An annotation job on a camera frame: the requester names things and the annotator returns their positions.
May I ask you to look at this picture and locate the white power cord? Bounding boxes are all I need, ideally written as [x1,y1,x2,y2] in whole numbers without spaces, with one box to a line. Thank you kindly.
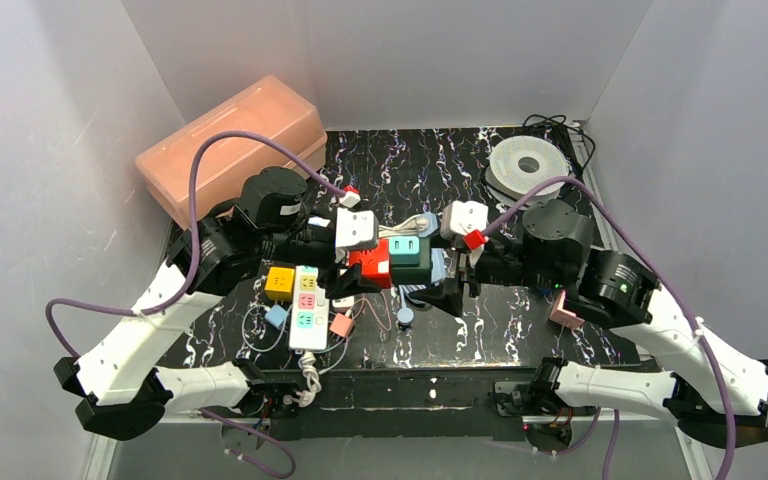
[377,213,428,241]

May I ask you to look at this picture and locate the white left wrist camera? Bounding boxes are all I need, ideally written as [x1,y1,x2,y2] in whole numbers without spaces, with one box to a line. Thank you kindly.
[334,207,379,263]

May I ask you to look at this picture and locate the small white USB power strip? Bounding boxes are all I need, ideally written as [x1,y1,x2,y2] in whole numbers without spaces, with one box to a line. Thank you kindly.
[331,296,355,313]

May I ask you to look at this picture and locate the pink translucent storage box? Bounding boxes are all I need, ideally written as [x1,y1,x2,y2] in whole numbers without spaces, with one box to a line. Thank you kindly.
[135,76,328,229]

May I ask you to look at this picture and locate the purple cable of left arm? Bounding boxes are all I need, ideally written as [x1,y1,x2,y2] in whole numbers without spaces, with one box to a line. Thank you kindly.
[44,130,362,480]

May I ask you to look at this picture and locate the light blue charger plug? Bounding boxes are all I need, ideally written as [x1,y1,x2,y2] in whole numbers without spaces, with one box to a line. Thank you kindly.
[264,304,289,331]

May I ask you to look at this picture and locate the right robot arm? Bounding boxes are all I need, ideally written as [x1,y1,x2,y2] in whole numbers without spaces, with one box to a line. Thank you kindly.
[416,200,768,449]

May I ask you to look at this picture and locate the pink charger plug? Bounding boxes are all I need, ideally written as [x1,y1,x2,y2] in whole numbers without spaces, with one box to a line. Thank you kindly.
[549,290,585,330]
[329,313,354,339]

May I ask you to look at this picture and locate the white LED strip reel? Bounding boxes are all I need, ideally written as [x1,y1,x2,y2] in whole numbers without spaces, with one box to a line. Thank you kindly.
[484,135,570,206]

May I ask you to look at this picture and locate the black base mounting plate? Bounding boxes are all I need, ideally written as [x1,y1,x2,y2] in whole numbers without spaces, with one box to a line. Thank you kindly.
[201,367,597,442]

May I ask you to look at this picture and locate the dark green cube adapter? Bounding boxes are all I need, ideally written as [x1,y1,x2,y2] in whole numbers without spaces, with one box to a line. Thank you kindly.
[390,255,432,285]

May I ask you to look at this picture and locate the white cord of large strip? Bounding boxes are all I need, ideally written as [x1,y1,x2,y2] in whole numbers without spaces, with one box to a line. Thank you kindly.
[294,349,324,407]

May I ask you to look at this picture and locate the yellow cube socket adapter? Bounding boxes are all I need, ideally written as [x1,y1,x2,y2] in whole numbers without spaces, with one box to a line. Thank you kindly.
[264,266,296,302]

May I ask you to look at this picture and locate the mint green thin cable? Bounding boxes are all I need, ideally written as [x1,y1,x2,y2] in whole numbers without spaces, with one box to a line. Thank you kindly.
[241,301,352,376]

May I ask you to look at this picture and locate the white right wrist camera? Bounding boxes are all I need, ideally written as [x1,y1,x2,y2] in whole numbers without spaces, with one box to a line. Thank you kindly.
[440,201,489,241]

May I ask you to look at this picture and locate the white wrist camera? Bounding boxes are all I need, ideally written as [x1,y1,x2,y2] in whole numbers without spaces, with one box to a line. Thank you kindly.
[440,201,489,241]
[334,207,379,263]

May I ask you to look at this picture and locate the light blue power strip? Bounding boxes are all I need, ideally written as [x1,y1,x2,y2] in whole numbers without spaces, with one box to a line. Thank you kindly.
[414,212,439,238]

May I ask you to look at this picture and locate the teal charger plug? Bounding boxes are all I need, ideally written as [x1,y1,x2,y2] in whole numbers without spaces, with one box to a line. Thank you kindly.
[388,235,421,267]

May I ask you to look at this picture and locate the black cable behind reel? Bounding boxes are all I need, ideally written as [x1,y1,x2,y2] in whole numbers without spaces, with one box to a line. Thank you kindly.
[521,113,597,200]

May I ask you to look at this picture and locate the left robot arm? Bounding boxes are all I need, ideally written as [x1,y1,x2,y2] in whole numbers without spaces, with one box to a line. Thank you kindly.
[54,167,337,441]

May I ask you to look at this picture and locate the pink thin cable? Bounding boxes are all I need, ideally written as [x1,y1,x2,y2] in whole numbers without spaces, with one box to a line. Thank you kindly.
[354,294,395,333]

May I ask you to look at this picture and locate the light blue strip cord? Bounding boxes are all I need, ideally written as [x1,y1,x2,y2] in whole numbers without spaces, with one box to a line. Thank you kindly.
[393,284,428,329]

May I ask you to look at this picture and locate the large white power strip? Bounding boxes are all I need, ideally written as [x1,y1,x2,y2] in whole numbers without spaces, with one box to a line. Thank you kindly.
[288,265,329,351]

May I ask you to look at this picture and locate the red cube plug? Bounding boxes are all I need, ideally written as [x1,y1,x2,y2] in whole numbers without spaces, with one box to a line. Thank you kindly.
[348,238,392,289]

